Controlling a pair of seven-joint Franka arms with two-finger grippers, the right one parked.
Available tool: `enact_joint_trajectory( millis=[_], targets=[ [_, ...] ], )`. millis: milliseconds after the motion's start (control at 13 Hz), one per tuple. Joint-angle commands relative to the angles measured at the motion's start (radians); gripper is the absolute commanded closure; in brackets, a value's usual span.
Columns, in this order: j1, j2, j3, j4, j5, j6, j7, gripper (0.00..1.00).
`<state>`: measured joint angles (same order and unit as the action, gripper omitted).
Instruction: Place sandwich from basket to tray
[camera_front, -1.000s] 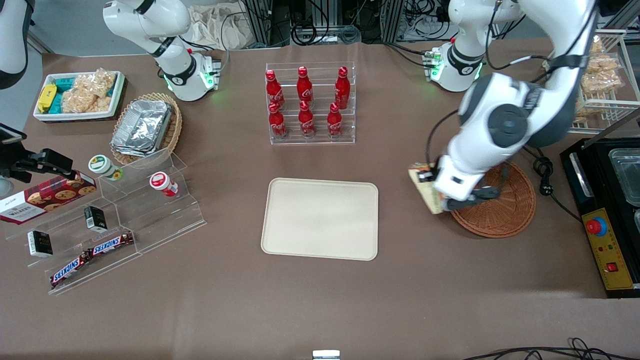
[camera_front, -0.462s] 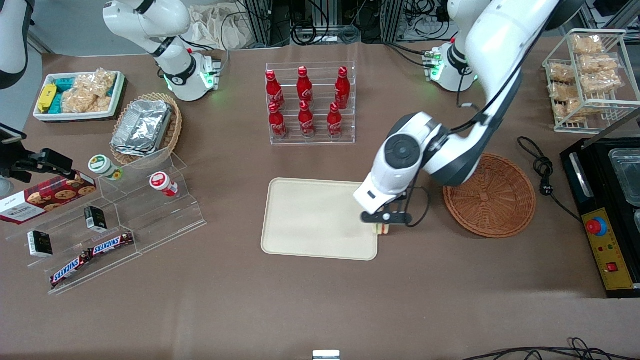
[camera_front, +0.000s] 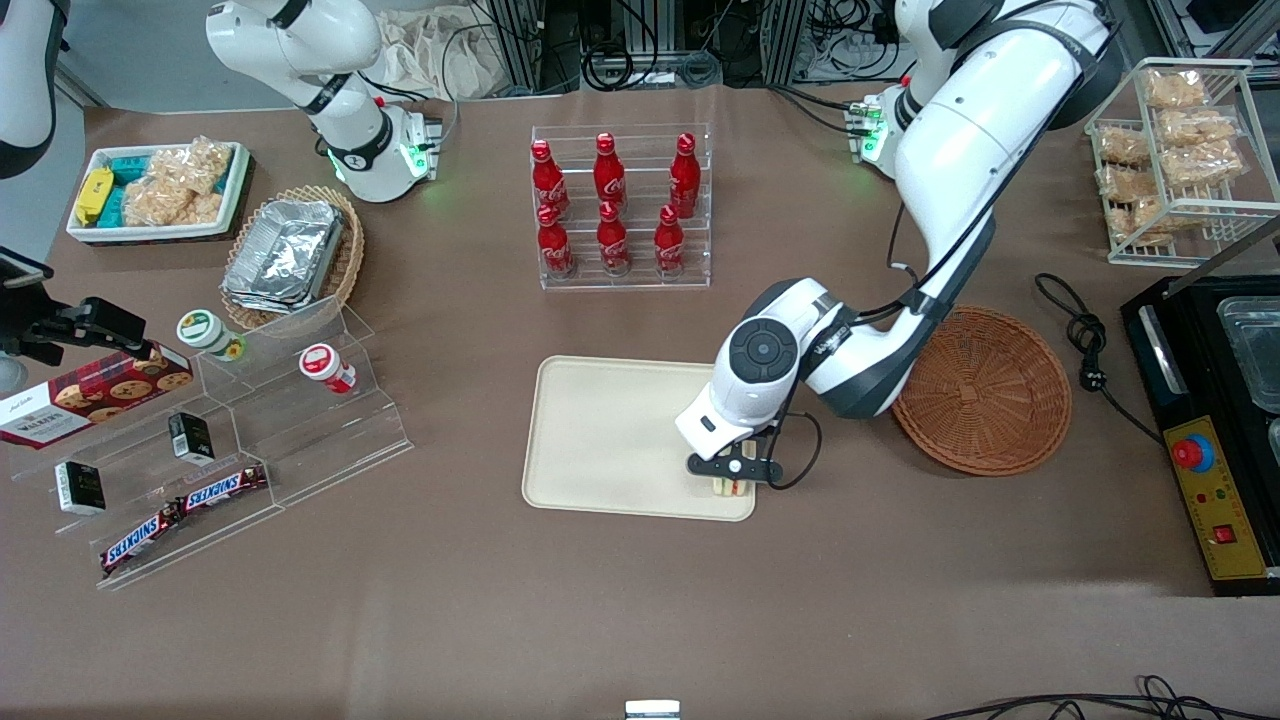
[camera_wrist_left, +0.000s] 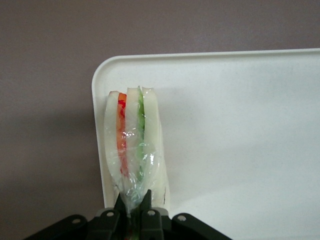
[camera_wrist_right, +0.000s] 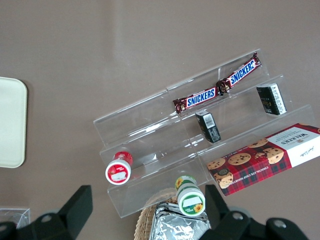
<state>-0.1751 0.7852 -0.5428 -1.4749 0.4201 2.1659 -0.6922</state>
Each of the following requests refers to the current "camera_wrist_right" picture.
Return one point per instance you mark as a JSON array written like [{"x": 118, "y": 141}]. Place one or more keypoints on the stack of foil trays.
[{"x": 175, "y": 225}]

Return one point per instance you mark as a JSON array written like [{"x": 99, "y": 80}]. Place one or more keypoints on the cream plastic serving tray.
[{"x": 11, "y": 122}]

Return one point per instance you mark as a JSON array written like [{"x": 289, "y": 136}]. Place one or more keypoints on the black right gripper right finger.
[{"x": 225, "y": 222}]

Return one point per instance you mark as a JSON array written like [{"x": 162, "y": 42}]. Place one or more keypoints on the clear acrylic stepped shelf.
[{"x": 160, "y": 140}]

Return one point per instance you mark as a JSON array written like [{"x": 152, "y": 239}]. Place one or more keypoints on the small black carton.
[
  {"x": 208, "y": 127},
  {"x": 271, "y": 98}
]

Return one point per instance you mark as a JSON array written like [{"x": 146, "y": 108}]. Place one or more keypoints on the clear acrylic bottle rack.
[{"x": 13, "y": 217}]

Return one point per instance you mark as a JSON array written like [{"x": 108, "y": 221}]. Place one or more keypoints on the green lidded yogurt cup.
[{"x": 190, "y": 198}]

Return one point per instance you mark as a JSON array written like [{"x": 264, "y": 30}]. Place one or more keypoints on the oval wicker basket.
[{"x": 146, "y": 217}]

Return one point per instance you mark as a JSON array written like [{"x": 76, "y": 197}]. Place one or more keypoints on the red lidded yogurt cup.
[{"x": 118, "y": 170}]

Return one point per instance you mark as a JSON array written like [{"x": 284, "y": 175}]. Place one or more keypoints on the Snickers bar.
[
  {"x": 197, "y": 98},
  {"x": 241, "y": 72}
]

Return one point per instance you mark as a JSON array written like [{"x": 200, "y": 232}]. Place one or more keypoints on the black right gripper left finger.
[{"x": 75, "y": 212}]

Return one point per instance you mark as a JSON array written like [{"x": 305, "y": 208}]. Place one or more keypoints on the Walkers cookie box red tartan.
[{"x": 262, "y": 160}]

